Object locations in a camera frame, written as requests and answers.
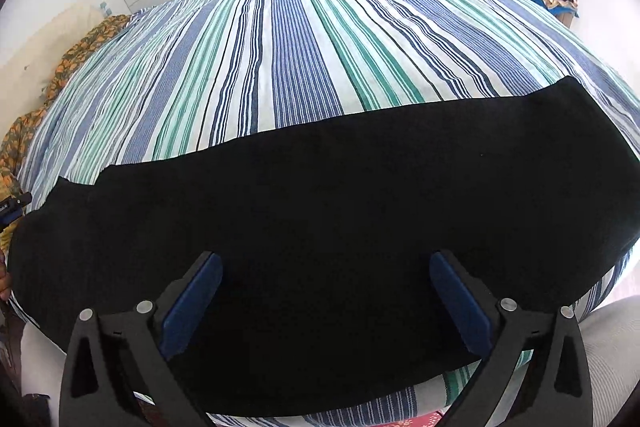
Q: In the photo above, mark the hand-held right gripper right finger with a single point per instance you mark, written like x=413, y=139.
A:
x=462, y=302

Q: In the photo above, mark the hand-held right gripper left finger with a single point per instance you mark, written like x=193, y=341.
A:
x=192, y=302

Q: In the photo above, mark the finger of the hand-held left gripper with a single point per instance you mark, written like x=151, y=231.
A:
x=12, y=209

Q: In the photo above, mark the black pants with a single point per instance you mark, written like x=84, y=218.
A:
x=320, y=207

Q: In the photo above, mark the person's left hand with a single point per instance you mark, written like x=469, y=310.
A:
x=3, y=279

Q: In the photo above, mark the red patterned rug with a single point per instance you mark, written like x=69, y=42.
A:
x=420, y=421

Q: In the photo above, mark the beige padded headboard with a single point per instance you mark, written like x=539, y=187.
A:
x=40, y=52

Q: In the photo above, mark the orange floral blanket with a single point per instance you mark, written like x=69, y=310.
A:
x=85, y=52

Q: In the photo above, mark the striped blue green bedspread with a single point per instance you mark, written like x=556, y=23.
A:
x=300, y=32

